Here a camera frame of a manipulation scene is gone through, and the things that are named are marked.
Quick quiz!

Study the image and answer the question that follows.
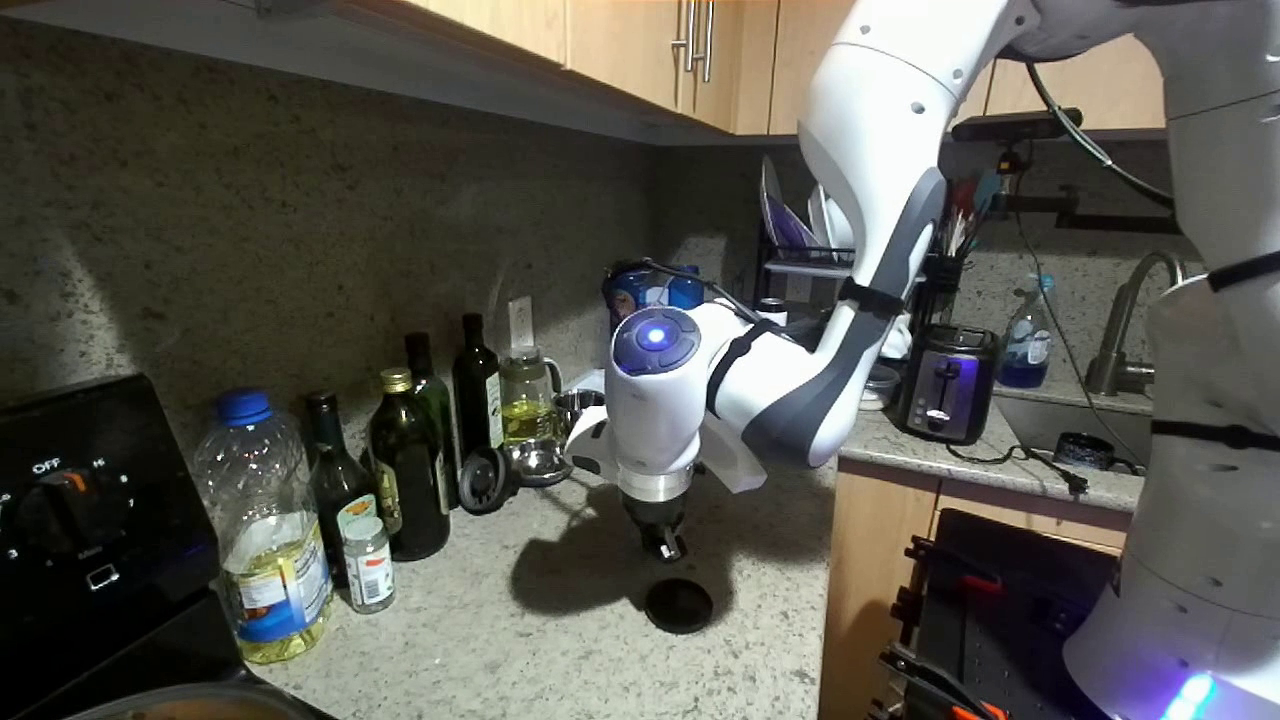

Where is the tall green glass bottle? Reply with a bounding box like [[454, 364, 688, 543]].
[[406, 330, 457, 512]]

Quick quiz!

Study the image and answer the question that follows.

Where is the large plastic oil bottle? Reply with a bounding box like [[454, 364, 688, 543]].
[[194, 388, 334, 664]]

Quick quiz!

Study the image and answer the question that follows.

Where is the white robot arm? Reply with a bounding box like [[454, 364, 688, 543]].
[[576, 0, 1280, 720]]

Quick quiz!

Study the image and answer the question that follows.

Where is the glass oil cruet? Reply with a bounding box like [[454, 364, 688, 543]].
[[500, 295, 558, 446]]

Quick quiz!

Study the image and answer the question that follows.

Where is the dark bottle gold cap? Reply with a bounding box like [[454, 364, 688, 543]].
[[370, 369, 449, 560]]

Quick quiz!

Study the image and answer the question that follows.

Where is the black toaster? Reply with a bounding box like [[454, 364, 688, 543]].
[[890, 325, 995, 442]]

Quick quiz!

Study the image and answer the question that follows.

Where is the dish soap bottle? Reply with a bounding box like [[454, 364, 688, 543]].
[[995, 273, 1052, 388]]

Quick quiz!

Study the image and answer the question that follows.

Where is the blue canister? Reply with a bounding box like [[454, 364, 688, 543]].
[[606, 258, 661, 318]]

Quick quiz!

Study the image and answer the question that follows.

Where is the small white-capped spice jar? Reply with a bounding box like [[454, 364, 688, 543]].
[[337, 512, 398, 611]]

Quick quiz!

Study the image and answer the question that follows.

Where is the black dish rack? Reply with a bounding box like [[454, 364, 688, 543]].
[[758, 161, 947, 328]]

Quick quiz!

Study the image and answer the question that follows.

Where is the blue water bottle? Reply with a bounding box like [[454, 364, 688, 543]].
[[668, 263, 703, 308]]

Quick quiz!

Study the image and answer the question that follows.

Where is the dark green wine bottle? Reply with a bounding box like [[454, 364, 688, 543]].
[[305, 392, 375, 586]]

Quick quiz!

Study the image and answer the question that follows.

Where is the small steel bowl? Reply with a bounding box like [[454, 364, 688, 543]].
[[505, 439, 572, 489]]

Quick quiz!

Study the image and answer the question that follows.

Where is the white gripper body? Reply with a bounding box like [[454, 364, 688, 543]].
[[627, 500, 688, 560]]

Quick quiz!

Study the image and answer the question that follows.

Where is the black jar lid ring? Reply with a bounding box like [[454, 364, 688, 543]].
[[454, 446, 517, 519]]

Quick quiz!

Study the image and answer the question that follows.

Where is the kitchen faucet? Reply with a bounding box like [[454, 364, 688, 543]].
[[1081, 247, 1193, 399]]

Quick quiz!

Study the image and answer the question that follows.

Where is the black stove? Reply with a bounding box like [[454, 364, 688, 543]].
[[0, 377, 334, 720]]

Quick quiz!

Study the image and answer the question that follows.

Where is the dark olive oil bottle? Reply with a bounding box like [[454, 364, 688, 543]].
[[454, 310, 500, 456]]

